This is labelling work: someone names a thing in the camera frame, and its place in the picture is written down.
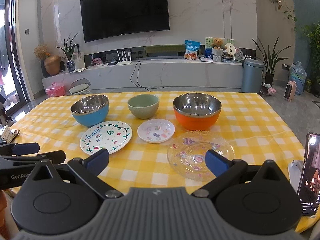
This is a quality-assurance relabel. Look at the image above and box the clear glass patterned plate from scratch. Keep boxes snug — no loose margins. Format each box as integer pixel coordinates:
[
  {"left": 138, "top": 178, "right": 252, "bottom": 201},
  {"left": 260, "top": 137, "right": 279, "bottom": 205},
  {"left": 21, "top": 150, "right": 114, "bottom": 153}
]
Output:
[{"left": 167, "top": 131, "right": 235, "bottom": 182}]

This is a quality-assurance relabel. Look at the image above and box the white fruity painted plate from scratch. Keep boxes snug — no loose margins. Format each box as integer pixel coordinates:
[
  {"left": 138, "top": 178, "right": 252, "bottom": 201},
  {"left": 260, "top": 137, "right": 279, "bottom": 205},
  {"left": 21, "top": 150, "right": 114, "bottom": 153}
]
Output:
[{"left": 80, "top": 121, "right": 132, "bottom": 155}]

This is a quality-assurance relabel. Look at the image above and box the blue steel bowl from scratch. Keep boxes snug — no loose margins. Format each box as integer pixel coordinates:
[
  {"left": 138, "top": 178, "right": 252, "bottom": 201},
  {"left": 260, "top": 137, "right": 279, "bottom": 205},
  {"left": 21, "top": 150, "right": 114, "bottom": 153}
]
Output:
[{"left": 71, "top": 94, "right": 109, "bottom": 127}]

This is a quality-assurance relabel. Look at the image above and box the orange steel bowl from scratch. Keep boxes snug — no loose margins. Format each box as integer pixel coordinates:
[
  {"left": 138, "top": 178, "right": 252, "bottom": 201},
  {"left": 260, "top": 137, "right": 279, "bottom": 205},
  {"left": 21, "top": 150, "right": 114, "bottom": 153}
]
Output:
[{"left": 173, "top": 93, "right": 222, "bottom": 131}]

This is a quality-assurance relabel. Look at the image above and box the small white sticker plate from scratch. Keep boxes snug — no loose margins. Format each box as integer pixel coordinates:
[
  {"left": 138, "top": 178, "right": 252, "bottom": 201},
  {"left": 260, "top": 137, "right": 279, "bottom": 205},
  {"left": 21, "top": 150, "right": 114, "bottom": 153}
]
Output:
[{"left": 137, "top": 119, "right": 175, "bottom": 144}]

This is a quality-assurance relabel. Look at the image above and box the green ceramic bowl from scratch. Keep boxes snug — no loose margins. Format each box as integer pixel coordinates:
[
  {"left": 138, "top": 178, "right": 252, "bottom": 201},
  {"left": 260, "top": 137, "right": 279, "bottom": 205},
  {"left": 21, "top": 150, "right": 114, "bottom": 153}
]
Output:
[{"left": 127, "top": 94, "right": 159, "bottom": 119}]

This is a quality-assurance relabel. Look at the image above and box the white cardboard box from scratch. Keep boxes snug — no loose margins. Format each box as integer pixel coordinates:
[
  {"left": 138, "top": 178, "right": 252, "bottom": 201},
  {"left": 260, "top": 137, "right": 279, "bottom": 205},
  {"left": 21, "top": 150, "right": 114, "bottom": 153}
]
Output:
[{"left": 0, "top": 125, "right": 19, "bottom": 143}]

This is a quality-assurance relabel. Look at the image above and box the white phone stand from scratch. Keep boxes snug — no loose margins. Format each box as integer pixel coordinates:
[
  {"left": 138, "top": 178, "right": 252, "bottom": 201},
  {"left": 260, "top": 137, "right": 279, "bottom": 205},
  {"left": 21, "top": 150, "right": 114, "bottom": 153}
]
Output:
[{"left": 287, "top": 160, "right": 304, "bottom": 193}]

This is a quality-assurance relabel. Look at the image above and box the pink plastic box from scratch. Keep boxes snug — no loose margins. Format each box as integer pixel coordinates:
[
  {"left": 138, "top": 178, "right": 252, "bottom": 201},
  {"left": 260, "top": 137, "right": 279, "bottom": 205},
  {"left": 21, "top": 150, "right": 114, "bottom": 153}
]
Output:
[{"left": 46, "top": 82, "right": 66, "bottom": 98}]

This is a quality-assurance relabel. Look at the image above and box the yellow checkered tablecloth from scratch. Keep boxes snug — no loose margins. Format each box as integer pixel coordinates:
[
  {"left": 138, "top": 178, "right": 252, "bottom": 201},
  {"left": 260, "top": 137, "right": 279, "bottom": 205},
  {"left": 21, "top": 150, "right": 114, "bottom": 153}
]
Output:
[{"left": 4, "top": 91, "right": 320, "bottom": 234}]

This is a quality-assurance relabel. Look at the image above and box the smartphone on stand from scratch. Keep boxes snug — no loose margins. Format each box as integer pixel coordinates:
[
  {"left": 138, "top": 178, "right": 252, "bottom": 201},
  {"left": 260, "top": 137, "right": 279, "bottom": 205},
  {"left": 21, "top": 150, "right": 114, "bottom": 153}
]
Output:
[{"left": 298, "top": 132, "right": 320, "bottom": 217}]

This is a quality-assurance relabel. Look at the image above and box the brown ceramic vase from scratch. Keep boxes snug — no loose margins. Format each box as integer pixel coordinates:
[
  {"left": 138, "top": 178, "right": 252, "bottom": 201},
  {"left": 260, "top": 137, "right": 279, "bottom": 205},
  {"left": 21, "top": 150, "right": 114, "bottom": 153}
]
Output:
[{"left": 44, "top": 55, "right": 61, "bottom": 76}]

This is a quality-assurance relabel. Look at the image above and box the grey blue trash bin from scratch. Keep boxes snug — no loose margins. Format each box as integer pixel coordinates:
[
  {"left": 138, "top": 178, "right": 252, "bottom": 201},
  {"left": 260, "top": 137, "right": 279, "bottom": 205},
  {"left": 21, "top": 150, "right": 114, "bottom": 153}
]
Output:
[{"left": 241, "top": 59, "right": 264, "bottom": 93}]

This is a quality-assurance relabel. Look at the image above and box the pink small heater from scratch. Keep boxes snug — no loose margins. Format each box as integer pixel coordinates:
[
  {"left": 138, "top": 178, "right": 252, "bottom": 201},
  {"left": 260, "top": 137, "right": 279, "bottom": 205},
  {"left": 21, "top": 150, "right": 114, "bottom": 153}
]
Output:
[{"left": 284, "top": 81, "right": 297, "bottom": 102}]

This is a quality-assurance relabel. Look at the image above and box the blue glass vase plant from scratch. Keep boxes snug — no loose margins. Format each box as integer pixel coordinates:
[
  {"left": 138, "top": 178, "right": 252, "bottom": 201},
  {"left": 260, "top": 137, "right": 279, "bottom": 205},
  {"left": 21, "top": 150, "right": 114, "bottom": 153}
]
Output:
[{"left": 56, "top": 32, "right": 79, "bottom": 73}]

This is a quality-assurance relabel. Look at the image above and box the white wifi router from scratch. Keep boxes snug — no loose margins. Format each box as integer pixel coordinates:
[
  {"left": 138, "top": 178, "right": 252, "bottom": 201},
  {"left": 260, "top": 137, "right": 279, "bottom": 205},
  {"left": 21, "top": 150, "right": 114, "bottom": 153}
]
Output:
[{"left": 116, "top": 50, "right": 132, "bottom": 66}]

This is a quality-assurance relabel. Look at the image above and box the white tv console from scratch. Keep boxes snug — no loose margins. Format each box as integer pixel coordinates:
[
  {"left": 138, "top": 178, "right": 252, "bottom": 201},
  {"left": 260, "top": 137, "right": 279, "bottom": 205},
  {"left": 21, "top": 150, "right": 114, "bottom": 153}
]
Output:
[{"left": 42, "top": 59, "right": 244, "bottom": 90}]

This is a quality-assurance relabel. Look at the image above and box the potted snake plant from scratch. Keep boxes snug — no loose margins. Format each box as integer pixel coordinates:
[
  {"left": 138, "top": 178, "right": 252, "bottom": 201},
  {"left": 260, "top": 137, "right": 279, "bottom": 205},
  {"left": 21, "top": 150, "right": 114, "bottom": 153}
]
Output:
[{"left": 251, "top": 37, "right": 292, "bottom": 85}]

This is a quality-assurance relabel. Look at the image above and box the blue water bottle bag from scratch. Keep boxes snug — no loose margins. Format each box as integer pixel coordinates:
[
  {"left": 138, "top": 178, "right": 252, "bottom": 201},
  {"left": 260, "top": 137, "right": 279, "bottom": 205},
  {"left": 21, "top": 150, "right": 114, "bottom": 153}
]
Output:
[{"left": 289, "top": 61, "right": 307, "bottom": 95}]

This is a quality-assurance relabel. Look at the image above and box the brown teddy bear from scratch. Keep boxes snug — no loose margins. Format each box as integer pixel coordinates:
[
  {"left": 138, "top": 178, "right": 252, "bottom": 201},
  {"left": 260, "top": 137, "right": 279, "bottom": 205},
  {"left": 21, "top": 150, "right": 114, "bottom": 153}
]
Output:
[{"left": 212, "top": 38, "right": 224, "bottom": 49}]

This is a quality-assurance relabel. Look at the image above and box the blue snack bag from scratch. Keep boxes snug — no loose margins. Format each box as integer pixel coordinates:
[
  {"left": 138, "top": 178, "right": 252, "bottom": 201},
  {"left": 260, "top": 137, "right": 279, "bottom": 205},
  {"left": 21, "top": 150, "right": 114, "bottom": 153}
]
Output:
[{"left": 184, "top": 40, "right": 201, "bottom": 60}]

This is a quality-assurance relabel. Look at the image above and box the black curved television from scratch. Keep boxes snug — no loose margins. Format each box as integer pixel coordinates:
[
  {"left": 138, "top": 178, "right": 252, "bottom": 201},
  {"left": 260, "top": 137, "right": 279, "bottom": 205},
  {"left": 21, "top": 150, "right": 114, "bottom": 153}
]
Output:
[{"left": 80, "top": 0, "right": 170, "bottom": 43}]

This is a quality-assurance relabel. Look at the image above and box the black power cable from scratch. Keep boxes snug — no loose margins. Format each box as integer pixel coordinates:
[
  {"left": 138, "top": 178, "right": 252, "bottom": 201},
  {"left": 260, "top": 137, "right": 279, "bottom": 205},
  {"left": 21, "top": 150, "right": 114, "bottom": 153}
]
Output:
[{"left": 130, "top": 57, "right": 167, "bottom": 92}]

